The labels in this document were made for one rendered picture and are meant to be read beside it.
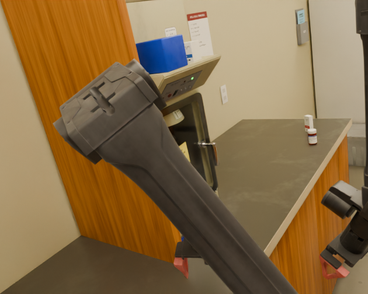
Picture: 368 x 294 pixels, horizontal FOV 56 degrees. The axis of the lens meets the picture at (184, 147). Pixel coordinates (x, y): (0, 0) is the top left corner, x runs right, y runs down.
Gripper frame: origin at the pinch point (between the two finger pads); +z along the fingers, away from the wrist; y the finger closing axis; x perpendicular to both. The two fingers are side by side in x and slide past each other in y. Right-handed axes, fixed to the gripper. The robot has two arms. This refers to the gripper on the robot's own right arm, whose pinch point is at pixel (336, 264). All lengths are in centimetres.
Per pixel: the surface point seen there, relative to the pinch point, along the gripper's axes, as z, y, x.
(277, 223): 18.0, -13.4, -22.9
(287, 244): 33.0, -21.5, -19.1
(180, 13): -33, -12, -81
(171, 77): -26, 9, -58
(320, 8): 27, -276, -168
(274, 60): 49, -177, -142
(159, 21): -33, -1, -78
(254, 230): 19.5, -5.9, -25.9
